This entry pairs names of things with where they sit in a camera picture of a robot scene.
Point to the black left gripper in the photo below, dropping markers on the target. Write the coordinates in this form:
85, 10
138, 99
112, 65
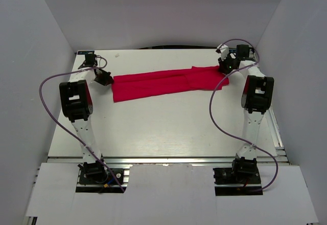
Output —
107, 79

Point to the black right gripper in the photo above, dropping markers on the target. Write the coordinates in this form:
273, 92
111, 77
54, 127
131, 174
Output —
223, 68

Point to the red t shirt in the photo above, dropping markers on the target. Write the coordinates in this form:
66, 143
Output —
143, 85

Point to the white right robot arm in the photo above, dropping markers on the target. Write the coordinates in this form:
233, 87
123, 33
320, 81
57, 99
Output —
255, 100

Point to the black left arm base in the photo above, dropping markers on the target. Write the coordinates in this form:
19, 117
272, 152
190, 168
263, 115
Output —
103, 185

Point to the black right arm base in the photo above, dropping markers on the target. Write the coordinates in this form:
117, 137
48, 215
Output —
228, 185

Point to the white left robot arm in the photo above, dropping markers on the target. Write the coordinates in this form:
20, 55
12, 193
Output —
77, 106

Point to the blue corner sticker left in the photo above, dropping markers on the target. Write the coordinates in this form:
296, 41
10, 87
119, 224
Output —
85, 52

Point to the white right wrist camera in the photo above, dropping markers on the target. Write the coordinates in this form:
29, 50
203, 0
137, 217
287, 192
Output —
223, 50

